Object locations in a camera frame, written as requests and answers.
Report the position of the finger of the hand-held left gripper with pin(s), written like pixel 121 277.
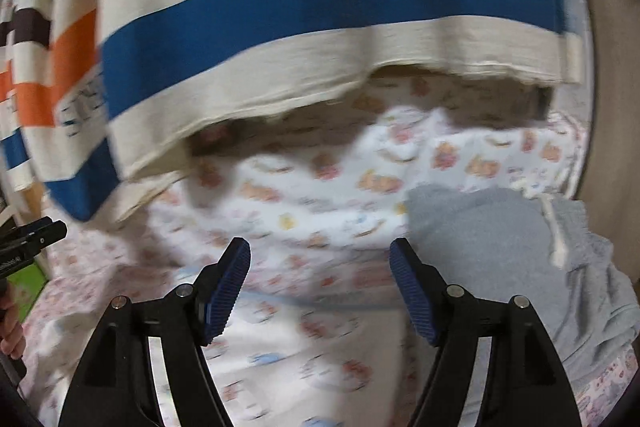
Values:
pixel 30 225
pixel 47 237

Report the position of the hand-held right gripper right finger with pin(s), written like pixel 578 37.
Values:
pixel 412 292

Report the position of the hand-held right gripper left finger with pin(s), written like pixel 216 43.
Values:
pixel 227 287

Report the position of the white printed pants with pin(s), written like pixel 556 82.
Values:
pixel 280 357

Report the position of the grey pants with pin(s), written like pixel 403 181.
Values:
pixel 500 247

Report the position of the person's left hand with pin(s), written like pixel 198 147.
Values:
pixel 11 324

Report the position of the green board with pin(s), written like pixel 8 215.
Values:
pixel 27 289

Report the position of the pink printed bed sheet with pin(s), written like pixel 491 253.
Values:
pixel 85 272

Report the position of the white bear print blanket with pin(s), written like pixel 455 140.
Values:
pixel 310 187

